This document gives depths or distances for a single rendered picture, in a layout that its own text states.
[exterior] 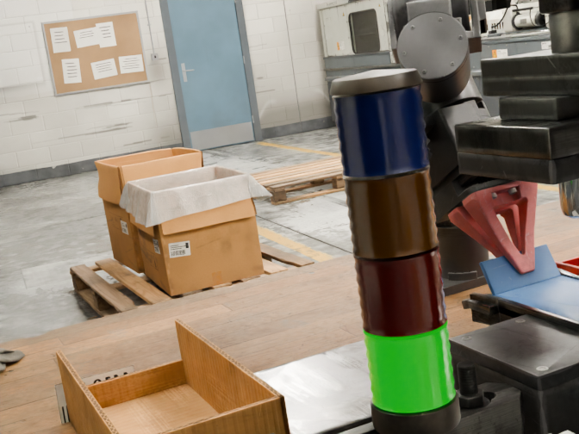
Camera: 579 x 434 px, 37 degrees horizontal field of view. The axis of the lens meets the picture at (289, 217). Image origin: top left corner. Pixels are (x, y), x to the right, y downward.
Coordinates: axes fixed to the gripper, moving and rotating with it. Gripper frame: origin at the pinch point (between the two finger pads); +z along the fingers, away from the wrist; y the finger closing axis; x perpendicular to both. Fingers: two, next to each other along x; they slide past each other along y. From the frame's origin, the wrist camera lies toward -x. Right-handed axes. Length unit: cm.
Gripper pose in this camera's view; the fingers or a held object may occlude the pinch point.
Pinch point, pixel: (521, 264)
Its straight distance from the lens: 76.9
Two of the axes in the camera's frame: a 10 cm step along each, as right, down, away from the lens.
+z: 3.4, 9.0, -2.7
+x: 8.9, -2.2, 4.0
